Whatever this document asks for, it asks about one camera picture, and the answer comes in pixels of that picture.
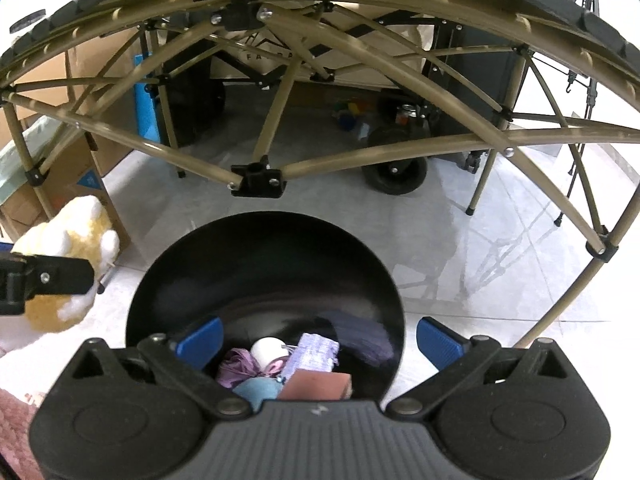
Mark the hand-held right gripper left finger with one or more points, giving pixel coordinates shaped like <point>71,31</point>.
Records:
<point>200,342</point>

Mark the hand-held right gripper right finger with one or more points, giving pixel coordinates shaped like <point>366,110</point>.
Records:
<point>440,344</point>

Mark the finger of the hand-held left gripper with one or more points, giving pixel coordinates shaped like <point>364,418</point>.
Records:
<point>60,276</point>
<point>6,248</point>

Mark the pink satin scrunchie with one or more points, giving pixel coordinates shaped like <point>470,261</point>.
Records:
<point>235,367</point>

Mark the yellow and pink plush toy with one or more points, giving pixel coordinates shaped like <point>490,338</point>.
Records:
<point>75,230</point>

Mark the white paper roll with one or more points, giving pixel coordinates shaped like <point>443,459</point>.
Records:
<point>265,350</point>

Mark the light blue plush toy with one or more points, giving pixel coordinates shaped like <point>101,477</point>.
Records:
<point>255,390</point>

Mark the black round trash bin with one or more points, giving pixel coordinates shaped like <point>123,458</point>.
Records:
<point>270,270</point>

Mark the lavender patterned pack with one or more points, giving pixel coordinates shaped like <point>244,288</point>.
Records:
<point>315,352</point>

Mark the pink and white sponge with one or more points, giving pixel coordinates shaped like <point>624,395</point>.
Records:
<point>315,385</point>

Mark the green plastic bin liner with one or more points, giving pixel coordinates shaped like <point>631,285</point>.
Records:
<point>10,175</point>

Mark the cardboard box with blue labels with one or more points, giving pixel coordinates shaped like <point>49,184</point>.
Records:
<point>65,175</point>

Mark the tan slatted folding table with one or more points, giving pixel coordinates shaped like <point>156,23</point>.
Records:
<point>257,180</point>

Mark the blue foam pad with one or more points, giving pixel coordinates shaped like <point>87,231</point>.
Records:
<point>147,110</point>

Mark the red drink can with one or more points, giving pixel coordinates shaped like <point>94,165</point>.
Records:
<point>407,115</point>

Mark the colourful toy blocks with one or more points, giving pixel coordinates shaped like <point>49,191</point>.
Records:
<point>350,115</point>

